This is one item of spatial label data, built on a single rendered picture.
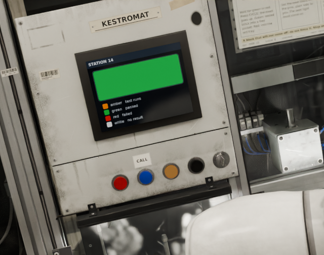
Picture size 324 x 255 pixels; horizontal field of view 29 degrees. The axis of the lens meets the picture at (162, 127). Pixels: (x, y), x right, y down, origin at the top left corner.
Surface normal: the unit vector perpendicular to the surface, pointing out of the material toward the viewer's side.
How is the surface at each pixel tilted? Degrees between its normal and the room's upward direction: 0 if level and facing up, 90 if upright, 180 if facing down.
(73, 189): 90
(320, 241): 78
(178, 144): 90
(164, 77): 90
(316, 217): 47
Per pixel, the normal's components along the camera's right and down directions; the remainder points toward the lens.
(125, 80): 0.11, 0.21
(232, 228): -0.35, -0.43
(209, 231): -0.56, -0.43
